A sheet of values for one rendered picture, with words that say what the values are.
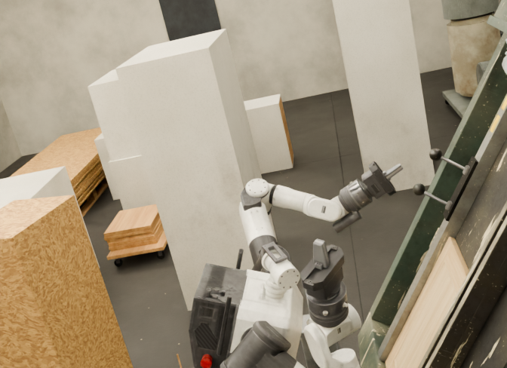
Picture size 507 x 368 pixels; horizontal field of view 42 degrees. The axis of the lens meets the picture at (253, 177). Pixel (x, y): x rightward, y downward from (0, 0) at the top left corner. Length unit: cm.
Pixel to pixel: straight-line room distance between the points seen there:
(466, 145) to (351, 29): 340
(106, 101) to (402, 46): 264
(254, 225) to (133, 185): 424
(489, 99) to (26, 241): 219
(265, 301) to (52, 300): 184
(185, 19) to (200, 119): 596
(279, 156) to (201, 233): 273
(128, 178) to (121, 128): 48
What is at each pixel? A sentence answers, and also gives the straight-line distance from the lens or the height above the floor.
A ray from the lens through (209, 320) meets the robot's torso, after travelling 179.
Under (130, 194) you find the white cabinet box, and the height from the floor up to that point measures 37.
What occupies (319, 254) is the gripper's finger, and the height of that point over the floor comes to 162.
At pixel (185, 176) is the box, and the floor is 97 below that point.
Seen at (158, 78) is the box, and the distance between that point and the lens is 415.
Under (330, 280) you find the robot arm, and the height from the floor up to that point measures 155.
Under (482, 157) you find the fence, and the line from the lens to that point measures 199.
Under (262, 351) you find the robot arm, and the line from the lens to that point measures 163.
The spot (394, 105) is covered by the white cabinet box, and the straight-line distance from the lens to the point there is 567.
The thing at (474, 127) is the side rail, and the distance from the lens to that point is 221.
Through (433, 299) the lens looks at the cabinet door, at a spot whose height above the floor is 116.
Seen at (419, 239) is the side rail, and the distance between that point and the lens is 232.
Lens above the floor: 222
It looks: 18 degrees down
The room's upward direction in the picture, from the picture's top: 14 degrees counter-clockwise
